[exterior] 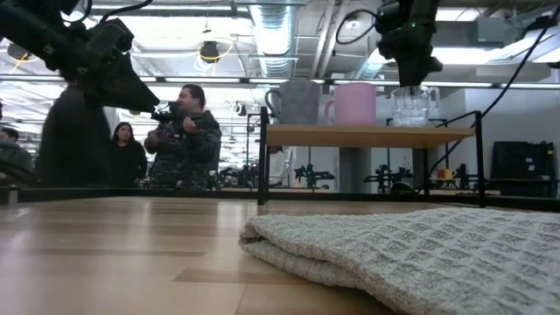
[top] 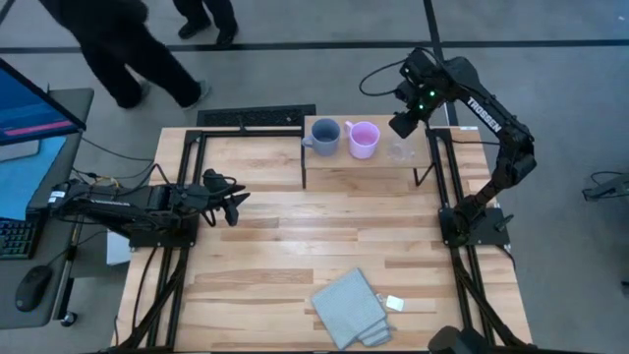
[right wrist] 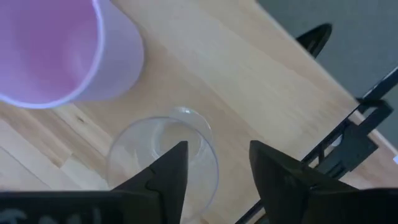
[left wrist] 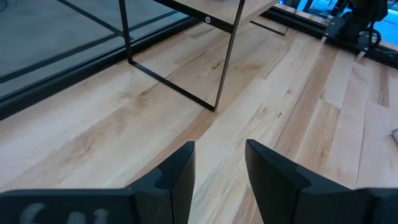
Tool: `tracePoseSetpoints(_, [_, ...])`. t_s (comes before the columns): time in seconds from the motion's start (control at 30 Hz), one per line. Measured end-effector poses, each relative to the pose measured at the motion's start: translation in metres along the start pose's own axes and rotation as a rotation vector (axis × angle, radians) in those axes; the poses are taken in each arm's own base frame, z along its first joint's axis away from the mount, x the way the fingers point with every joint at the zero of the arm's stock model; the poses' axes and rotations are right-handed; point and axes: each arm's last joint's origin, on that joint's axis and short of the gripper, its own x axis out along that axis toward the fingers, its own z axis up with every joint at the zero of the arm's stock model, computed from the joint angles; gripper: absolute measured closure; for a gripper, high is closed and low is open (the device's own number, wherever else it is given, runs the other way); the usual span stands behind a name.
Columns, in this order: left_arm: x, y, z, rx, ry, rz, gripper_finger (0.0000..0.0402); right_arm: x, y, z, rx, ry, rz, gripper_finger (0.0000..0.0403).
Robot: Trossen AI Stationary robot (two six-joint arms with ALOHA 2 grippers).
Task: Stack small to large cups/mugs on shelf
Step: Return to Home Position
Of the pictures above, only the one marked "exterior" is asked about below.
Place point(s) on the yellow background cup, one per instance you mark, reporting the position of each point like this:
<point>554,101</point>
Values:
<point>446,174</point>

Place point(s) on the wooden box platform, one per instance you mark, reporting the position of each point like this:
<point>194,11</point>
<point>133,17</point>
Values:
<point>363,136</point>

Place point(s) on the black aluminium table frame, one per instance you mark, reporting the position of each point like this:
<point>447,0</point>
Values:
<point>131,193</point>

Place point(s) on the pink plastic mug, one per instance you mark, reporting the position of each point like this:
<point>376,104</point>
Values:
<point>354,105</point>

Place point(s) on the person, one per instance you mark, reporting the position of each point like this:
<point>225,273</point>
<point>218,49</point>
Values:
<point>72,140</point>
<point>13,155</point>
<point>129,159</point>
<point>188,149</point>

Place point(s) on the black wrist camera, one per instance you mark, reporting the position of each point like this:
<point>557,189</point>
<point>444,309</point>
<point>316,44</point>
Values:
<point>391,15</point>
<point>109,36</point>

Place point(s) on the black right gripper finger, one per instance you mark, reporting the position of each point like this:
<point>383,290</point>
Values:
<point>411,63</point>

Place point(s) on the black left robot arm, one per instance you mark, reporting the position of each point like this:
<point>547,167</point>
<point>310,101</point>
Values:
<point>26,26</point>

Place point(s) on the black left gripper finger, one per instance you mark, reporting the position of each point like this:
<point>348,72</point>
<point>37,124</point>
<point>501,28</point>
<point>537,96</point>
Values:
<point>127,89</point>

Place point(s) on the silver ceiling ventilation duct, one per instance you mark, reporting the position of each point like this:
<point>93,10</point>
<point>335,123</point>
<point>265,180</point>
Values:
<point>273,39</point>

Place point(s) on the black equipment cabinet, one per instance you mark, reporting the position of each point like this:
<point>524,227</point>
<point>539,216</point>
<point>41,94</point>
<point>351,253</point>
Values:
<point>522,168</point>

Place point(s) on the grey folded waffle cloth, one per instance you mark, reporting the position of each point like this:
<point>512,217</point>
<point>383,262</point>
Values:
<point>415,258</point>

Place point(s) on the background black robot arm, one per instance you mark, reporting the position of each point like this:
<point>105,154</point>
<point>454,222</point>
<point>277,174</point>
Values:
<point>312,175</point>
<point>387,177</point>

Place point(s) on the grey ceramic mug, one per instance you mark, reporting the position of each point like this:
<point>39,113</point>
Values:
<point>297,102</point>

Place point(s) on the black handheld video camera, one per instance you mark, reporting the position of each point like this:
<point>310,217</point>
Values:
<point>166,114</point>

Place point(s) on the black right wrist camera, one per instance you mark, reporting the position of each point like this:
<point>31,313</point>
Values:
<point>391,15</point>

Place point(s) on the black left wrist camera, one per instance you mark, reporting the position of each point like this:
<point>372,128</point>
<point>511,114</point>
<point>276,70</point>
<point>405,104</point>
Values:
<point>109,36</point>

